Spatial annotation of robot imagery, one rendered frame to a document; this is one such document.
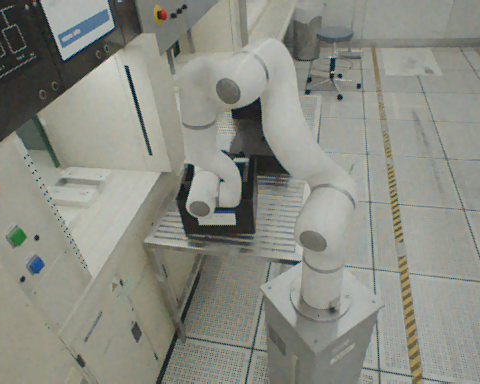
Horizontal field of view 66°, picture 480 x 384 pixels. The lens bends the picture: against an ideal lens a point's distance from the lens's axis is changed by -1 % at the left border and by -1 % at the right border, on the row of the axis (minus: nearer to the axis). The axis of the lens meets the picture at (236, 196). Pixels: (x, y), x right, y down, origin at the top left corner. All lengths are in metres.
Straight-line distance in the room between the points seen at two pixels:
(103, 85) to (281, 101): 0.83
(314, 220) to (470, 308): 1.58
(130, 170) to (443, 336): 1.69
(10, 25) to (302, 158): 0.69
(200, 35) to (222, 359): 2.11
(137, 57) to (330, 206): 0.84
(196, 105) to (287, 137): 0.24
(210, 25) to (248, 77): 2.10
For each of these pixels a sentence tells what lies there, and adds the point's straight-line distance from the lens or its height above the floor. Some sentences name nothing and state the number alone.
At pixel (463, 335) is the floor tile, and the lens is 2.22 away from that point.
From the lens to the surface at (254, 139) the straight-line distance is 1.74.
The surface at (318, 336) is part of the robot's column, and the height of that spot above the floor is 0.76.
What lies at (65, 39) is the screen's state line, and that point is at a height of 1.51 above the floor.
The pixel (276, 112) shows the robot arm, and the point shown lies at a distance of 0.84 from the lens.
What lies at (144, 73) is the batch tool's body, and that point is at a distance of 1.40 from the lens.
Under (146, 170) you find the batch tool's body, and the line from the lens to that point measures 1.64.
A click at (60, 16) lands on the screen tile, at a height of 1.56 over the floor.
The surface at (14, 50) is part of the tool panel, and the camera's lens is 0.98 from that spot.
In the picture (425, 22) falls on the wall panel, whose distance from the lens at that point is 5.55.
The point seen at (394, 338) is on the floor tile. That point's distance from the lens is 2.10.
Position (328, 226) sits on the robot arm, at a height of 1.17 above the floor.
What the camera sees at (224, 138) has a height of 1.08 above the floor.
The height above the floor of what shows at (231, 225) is 0.81.
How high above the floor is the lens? 1.77
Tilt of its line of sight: 40 degrees down
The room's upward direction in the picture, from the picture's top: 6 degrees counter-clockwise
